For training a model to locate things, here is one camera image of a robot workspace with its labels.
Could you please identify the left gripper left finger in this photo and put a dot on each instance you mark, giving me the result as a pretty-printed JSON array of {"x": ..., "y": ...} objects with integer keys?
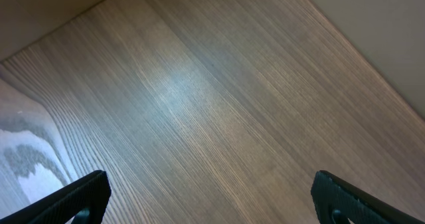
[{"x": 83, "y": 201}]

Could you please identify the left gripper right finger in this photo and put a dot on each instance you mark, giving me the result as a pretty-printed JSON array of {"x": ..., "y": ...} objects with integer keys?
[{"x": 337, "y": 201}]

